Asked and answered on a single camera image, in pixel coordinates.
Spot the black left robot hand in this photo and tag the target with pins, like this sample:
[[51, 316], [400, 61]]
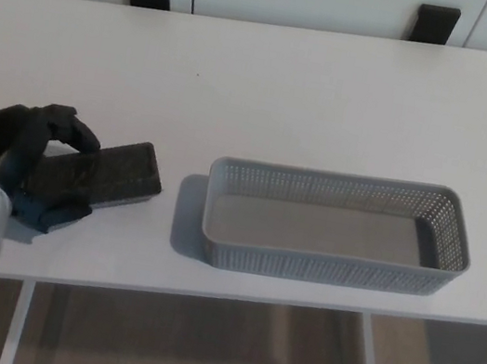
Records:
[[19, 142]]

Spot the black whiteboard eraser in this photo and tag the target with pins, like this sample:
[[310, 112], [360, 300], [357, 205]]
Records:
[[131, 176]]

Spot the grey perforated plastic basket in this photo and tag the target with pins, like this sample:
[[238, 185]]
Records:
[[327, 270]]

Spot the white desk left leg frame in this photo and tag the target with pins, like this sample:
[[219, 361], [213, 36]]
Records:
[[16, 326]]

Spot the right black wall bracket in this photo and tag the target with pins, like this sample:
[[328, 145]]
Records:
[[435, 25]]

